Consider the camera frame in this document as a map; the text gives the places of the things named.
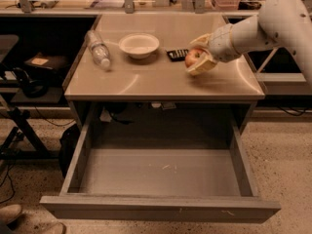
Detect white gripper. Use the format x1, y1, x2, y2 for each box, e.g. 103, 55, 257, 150
186, 23, 242, 76

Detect red apple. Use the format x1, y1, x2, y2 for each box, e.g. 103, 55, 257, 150
184, 48, 204, 67

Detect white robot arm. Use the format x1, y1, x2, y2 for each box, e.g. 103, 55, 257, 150
187, 0, 312, 84

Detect grey counter cabinet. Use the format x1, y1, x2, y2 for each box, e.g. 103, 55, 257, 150
65, 12, 264, 124

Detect grey open drawer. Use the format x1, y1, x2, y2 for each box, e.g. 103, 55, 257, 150
41, 110, 281, 223

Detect black snack bar wrapper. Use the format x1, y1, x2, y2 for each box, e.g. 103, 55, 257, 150
166, 49, 188, 62

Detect white ceramic bowl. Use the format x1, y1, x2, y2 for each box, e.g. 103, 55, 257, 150
119, 33, 160, 59

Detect white cane stick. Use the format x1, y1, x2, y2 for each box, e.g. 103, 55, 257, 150
256, 48, 279, 73

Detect clear plastic water bottle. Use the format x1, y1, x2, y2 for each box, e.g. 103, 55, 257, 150
85, 30, 111, 71

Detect dark box with label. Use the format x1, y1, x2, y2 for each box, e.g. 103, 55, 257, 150
22, 53, 70, 79

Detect black headphones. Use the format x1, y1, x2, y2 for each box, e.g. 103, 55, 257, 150
13, 67, 49, 98

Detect black metal stand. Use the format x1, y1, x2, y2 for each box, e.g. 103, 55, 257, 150
0, 108, 59, 160

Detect grey shoe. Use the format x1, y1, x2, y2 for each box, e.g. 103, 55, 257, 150
0, 204, 22, 225
39, 222, 66, 234

